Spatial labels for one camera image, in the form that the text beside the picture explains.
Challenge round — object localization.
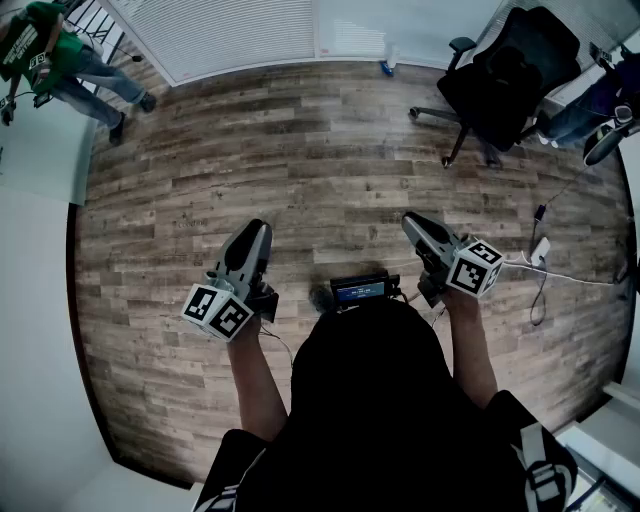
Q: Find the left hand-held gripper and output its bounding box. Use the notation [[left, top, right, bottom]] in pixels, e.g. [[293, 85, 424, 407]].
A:
[[180, 218, 280, 344]]

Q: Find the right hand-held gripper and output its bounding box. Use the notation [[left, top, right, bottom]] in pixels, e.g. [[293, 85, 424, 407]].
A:
[[402, 211, 504, 308]]

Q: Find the person's right forearm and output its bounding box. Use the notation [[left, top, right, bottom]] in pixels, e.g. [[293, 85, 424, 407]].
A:
[[442, 288, 500, 412]]

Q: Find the person's left forearm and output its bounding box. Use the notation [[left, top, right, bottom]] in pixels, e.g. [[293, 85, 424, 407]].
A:
[[225, 313, 292, 444]]

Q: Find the fuzzy black microphone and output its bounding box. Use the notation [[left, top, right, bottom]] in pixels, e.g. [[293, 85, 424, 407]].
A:
[[308, 283, 335, 314]]

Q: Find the black chest-mounted screen device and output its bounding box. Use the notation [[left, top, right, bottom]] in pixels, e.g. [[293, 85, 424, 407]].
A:
[[328, 269, 402, 310]]

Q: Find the white power strip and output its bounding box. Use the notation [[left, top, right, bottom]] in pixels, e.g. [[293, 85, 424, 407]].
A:
[[528, 236, 552, 267]]

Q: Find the black office chair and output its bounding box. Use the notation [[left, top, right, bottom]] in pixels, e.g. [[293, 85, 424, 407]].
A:
[[408, 4, 584, 170]]

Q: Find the person in white shirt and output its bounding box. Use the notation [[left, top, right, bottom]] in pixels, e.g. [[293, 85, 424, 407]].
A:
[[192, 298, 581, 512]]

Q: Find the frosted glass door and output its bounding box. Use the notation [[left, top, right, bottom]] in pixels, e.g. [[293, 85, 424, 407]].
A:
[[0, 74, 97, 207]]

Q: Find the black framed window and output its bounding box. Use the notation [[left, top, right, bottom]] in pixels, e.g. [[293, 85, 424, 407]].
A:
[[557, 424, 640, 512]]

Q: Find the thin gripper cable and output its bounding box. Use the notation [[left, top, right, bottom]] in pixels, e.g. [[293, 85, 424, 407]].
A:
[[399, 292, 449, 329], [258, 323, 295, 369]]

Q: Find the white power cable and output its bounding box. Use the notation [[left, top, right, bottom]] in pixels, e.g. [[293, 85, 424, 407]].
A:
[[501, 251, 615, 287]]

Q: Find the white partition post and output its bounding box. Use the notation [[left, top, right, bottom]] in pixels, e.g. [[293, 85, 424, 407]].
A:
[[311, 0, 325, 65]]

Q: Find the grey shoulder strap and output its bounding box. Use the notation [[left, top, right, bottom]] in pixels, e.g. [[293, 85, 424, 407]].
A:
[[518, 423, 577, 512]]

